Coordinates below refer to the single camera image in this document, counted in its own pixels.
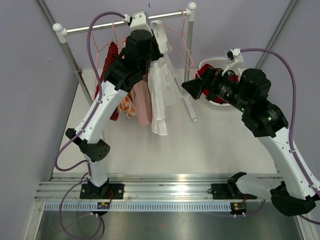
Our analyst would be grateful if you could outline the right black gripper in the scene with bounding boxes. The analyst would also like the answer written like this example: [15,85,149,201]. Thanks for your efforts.
[182,67,251,114]

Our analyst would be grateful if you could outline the pink wire hanger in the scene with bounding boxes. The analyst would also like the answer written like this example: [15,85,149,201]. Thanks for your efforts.
[163,8,198,82]

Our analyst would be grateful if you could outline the white skirt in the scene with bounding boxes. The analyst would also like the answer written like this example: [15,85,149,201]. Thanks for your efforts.
[148,20,183,136]

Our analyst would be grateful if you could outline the blue hanger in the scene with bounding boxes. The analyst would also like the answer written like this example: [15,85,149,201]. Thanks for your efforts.
[146,2,151,16]

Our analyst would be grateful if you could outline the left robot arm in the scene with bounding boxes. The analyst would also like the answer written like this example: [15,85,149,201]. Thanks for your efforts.
[65,29,163,199]

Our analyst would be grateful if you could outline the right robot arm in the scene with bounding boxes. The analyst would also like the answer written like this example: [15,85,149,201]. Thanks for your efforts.
[181,67,320,217]

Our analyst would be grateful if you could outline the pink hanger middle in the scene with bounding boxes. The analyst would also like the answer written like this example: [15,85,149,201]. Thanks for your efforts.
[112,20,126,53]

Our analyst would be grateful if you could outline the pink skirt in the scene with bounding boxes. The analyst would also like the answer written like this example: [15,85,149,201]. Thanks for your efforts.
[130,80,153,126]

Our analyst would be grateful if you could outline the pink hanger left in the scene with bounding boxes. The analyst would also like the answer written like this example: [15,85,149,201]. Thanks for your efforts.
[90,34,110,99]

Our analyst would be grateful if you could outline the orange floral skirt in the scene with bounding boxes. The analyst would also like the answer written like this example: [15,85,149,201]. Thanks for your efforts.
[117,92,136,119]

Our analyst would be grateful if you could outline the white plastic basket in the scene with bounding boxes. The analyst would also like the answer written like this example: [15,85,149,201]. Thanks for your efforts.
[195,58,241,110]

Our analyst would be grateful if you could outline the metal clothes rack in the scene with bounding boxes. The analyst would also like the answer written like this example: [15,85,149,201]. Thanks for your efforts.
[52,1,199,123]

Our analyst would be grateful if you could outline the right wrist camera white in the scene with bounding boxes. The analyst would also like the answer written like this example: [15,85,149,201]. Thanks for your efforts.
[221,48,244,76]

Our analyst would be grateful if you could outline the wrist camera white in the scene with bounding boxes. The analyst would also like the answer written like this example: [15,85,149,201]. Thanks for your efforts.
[123,10,152,33]
[221,48,244,76]

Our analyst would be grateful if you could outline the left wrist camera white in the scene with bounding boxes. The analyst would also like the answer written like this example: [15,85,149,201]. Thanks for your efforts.
[123,10,152,33]

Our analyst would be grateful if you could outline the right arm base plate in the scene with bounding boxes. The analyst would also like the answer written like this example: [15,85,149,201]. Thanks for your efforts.
[207,183,258,200]

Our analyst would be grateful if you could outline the aluminium rail frame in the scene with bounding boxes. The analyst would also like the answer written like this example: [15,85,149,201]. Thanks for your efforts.
[33,172,307,202]

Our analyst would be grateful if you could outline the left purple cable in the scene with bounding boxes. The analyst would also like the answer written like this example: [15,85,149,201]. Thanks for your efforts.
[54,13,126,237]

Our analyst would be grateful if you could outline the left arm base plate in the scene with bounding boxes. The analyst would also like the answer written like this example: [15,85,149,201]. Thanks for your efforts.
[79,182,125,200]

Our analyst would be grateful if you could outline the slotted cable duct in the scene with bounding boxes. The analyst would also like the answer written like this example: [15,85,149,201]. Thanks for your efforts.
[43,201,232,211]

